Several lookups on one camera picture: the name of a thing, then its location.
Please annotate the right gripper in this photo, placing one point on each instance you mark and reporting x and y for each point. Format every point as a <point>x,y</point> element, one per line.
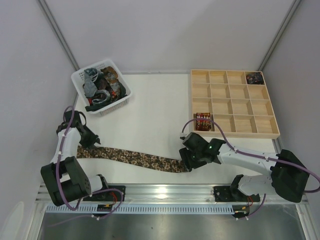
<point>186,159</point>

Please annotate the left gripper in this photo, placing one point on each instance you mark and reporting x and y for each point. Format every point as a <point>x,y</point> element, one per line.
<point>89,139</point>

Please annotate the brown floral tie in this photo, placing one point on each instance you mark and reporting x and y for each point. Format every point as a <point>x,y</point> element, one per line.
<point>135,158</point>

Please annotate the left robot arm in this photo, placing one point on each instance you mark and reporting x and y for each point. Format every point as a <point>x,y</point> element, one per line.
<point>66,181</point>

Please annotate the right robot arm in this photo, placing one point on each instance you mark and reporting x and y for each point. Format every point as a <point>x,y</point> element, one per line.
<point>278,173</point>

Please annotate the rolled red patterned tie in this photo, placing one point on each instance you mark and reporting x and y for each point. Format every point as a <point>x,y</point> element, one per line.
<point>203,121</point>

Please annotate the dark green tie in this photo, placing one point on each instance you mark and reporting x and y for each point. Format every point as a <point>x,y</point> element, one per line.
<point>96,107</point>

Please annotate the grey patterned tie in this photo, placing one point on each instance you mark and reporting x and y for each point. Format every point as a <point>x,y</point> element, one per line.
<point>96,87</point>

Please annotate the white plastic basket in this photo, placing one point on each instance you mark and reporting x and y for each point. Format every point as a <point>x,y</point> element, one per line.
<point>78,80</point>

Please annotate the brown orange patterned tie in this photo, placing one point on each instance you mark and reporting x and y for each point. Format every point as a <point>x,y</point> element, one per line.
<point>112,78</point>

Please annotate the rolled dark floral tie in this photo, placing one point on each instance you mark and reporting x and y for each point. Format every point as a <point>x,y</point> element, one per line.
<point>255,78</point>

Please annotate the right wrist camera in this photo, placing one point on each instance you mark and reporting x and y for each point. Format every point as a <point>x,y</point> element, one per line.
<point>194,142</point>

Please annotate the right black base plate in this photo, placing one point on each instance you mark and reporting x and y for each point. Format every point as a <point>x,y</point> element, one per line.
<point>226,193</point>

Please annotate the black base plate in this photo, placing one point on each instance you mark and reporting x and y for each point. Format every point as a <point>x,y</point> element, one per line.
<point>107,196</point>
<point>226,193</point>

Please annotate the white slotted cable duct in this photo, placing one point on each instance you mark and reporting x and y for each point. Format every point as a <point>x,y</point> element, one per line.
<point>184,209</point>

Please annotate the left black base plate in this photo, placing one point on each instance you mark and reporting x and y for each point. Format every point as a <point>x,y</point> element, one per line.
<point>107,196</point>

